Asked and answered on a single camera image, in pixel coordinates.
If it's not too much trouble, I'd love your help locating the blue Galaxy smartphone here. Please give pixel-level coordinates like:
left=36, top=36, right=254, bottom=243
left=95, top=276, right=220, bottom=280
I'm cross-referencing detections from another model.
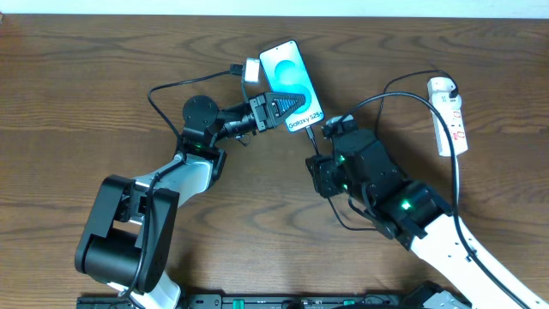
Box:
left=259, top=40, right=324, bottom=132

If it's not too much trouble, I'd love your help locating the black charger cable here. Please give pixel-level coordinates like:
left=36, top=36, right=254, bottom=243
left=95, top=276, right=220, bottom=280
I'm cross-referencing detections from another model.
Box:
left=305, top=70, right=460, bottom=233

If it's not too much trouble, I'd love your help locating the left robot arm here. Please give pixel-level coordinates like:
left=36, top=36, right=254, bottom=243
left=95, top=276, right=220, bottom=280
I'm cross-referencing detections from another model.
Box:
left=75, top=92, right=305, bottom=308

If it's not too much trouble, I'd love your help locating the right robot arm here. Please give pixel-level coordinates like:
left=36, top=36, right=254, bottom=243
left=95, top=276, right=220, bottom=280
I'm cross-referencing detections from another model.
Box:
left=305, top=129, right=548, bottom=308

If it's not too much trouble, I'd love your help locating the white power strip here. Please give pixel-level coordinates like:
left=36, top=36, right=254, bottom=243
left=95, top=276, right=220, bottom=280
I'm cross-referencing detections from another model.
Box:
left=427, top=76, right=468, bottom=157

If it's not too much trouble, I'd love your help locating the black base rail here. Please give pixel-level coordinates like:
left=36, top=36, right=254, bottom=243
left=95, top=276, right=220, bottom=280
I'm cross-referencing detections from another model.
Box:
left=76, top=293, right=430, bottom=309

